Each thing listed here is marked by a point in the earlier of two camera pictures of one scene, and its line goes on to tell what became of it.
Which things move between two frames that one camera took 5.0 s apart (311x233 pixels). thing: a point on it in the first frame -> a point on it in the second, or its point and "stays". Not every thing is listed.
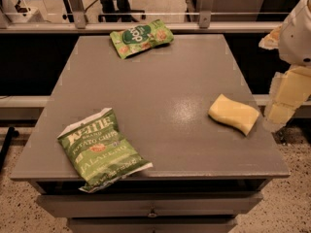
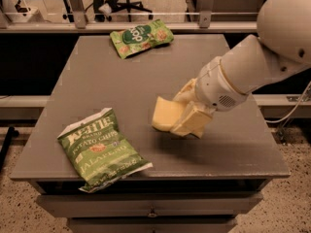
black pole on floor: (11, 133) stays
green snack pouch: (132, 40) stays
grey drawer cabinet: (203, 177) stays
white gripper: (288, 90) -> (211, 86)
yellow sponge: (238, 115) -> (165, 114)
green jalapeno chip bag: (99, 153) stays
